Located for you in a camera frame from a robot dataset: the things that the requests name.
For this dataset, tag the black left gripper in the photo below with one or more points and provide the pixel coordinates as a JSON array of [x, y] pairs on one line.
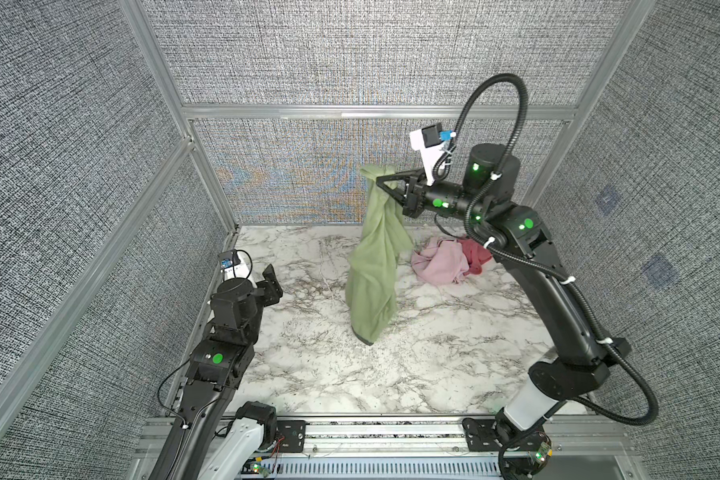
[[272, 289]]

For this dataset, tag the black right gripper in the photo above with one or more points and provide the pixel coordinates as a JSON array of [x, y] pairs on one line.
[[417, 197]]

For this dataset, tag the green cloth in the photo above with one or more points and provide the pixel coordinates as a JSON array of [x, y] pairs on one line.
[[371, 286]]

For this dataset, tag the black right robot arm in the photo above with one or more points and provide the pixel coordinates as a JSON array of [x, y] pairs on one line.
[[583, 353]]

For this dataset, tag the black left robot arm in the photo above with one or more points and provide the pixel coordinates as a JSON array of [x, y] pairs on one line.
[[215, 370]]

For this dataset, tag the light pink cloth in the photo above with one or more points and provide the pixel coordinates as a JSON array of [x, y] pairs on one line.
[[440, 262]]

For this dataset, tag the dark pink cloth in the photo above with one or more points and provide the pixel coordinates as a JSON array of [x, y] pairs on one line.
[[475, 254]]

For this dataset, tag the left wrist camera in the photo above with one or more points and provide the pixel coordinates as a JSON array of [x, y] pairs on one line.
[[235, 263]]

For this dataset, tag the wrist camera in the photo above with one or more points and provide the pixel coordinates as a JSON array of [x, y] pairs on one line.
[[433, 145], [235, 263]]

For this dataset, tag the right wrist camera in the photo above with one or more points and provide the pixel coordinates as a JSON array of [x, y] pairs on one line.
[[433, 145]]

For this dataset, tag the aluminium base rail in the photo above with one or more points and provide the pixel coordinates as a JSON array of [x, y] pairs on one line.
[[431, 446]]

